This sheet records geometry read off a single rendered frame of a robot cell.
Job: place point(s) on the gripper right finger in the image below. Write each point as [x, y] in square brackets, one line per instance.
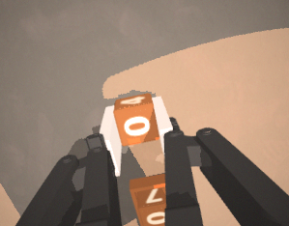
[252, 197]

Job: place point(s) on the orange rectangular tray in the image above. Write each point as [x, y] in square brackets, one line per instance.
[145, 184]

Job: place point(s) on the orange cube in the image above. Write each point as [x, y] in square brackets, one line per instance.
[151, 204]
[136, 119]

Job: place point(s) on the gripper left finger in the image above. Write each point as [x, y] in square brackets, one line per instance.
[65, 192]

